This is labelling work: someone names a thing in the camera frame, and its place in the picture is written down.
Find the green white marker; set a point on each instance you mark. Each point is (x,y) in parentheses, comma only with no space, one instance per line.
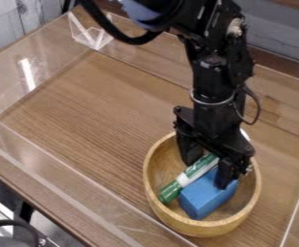
(194,172)

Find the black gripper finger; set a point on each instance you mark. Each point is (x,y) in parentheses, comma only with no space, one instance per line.
(190,149)
(227,172)

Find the blue rectangular block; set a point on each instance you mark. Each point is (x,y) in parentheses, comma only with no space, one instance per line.
(200,198)

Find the brown wooden bowl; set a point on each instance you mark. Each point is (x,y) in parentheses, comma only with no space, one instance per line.
(162,167)

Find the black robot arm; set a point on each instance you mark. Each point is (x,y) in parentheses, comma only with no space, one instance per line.
(211,29)

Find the clear acrylic tray wall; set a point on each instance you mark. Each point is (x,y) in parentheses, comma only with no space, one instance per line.
(99,217)

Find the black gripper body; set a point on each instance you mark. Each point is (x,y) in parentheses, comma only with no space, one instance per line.
(214,122)

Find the clear acrylic corner bracket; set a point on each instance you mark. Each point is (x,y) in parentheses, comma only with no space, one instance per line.
(92,37)

